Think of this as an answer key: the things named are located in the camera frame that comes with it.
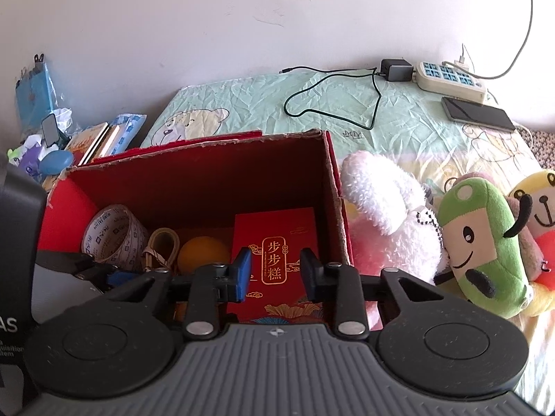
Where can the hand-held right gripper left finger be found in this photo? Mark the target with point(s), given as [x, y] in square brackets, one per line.
[243, 275]

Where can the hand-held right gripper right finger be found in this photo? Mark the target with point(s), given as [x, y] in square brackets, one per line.
[310, 275]

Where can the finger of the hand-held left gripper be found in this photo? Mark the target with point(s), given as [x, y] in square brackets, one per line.
[123, 278]

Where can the beige small shoe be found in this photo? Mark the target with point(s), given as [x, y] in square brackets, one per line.
[149, 251]

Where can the orange fruit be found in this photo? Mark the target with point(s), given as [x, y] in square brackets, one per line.
[201, 255]

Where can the small red gift box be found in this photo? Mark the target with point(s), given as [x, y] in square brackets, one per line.
[277, 234]

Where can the red cardboard box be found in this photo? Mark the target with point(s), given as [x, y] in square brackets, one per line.
[195, 190]

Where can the printed packing tape roll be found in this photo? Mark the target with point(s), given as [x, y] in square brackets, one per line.
[125, 242]

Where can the purple toy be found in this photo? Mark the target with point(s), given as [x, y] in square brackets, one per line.
[30, 162]

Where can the small green toy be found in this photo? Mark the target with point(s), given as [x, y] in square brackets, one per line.
[14, 154]

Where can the blue oval case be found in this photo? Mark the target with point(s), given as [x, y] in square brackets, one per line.
[56, 162]

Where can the white plush rabbit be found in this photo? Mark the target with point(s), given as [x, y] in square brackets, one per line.
[390, 221]

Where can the small standing mirror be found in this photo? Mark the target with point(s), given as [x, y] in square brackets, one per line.
[50, 129]

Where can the orange cover book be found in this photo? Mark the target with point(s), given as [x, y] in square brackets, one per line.
[86, 141]

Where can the clear plastic bag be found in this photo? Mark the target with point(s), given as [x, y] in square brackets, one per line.
[64, 119]

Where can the blue bag with binder clips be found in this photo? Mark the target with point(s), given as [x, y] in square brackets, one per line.
[34, 95]

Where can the blue white plastic pack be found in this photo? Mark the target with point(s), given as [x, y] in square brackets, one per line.
[130, 128]

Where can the green plush toy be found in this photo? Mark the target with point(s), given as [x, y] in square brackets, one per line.
[481, 234]

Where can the green printed bed sheet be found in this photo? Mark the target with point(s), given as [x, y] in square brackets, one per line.
[269, 99]

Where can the black charger adapter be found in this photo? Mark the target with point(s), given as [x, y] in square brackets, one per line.
[396, 70]

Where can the black smartphone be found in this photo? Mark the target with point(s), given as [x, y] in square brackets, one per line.
[477, 113]

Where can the white blue power strip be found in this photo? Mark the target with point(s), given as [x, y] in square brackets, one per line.
[446, 80]

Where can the yellow plush bear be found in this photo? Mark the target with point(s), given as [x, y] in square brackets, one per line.
[542, 208]

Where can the dark floral cloth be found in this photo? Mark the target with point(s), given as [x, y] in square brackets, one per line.
[545, 149]

